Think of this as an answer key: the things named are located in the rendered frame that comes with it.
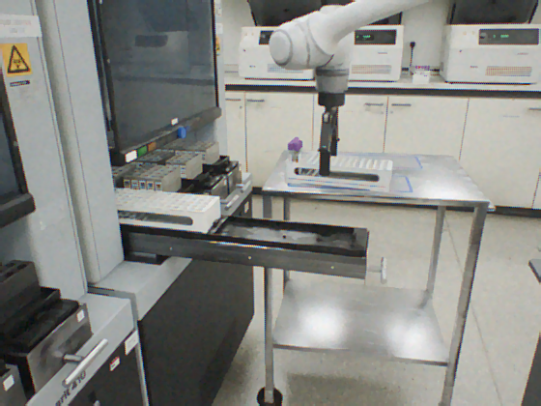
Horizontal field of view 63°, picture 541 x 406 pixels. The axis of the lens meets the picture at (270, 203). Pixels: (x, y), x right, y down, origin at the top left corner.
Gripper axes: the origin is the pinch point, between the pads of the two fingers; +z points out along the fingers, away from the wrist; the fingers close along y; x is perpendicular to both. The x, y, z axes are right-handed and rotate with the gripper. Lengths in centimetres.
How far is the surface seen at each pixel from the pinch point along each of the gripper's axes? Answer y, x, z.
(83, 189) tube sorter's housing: -57, 38, -7
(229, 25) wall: 249, 132, -39
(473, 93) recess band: 201, -60, 4
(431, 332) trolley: 11, -36, 59
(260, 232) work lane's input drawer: -36.2, 8.7, 7.0
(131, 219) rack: -43, 37, 5
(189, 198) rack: -35.6, 26.3, 0.9
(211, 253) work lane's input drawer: -44.2, 17.4, 9.8
